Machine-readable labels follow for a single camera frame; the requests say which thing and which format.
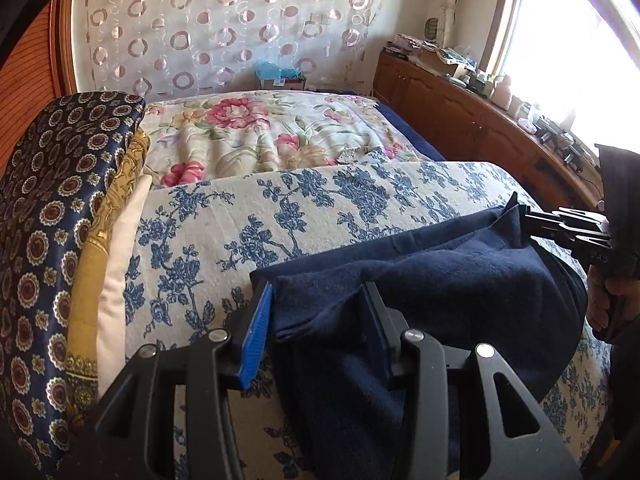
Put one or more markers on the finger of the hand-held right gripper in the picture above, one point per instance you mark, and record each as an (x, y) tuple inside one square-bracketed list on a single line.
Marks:
[(585, 240), (560, 217)]

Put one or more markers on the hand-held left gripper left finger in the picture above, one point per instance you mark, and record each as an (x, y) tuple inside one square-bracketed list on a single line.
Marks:
[(255, 335)]

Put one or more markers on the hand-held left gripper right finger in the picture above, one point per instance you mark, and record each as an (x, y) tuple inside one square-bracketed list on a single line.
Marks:
[(375, 330)]

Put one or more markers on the navy t-shirt with orange print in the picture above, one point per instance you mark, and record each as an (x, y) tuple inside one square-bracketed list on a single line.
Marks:
[(450, 280)]

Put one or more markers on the person's right hand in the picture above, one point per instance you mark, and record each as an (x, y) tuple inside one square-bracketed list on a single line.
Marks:
[(597, 305)]

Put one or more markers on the clutter of small bottles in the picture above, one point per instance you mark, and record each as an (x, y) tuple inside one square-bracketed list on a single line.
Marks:
[(525, 110)]

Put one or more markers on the blue floral white bedspread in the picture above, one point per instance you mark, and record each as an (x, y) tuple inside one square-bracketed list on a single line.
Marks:
[(300, 220)]

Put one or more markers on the person's dark clothing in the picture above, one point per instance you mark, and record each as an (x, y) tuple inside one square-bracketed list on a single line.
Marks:
[(622, 400)]

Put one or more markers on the white pillow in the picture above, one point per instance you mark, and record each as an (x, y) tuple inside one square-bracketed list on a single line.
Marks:
[(125, 270)]

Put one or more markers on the wooden sideboard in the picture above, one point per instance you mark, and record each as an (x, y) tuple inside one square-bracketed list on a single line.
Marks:
[(450, 110)]

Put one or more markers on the floral bedspread bed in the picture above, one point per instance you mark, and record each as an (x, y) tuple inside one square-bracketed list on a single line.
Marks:
[(410, 135)]

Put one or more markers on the yellow patterned pillow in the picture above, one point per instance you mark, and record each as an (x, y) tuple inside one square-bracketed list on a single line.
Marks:
[(100, 240)]

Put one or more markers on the pink floral quilt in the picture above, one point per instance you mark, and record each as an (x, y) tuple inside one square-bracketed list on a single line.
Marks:
[(260, 135)]

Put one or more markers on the stack of papers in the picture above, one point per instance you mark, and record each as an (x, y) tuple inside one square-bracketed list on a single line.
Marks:
[(425, 52)]

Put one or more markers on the navy medallion patterned pillow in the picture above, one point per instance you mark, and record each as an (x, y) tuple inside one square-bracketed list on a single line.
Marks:
[(50, 210)]

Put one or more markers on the cardboard box with blue cloth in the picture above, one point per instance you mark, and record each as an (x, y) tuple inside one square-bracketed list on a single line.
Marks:
[(280, 76)]

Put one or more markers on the sheer curtain with circles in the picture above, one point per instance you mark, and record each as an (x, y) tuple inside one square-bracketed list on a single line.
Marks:
[(225, 25)]

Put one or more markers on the wooden louvered wardrobe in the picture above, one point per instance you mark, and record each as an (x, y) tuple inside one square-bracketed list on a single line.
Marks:
[(30, 70)]

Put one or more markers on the window with wooden frame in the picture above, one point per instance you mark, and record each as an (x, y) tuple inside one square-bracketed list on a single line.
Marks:
[(560, 35)]

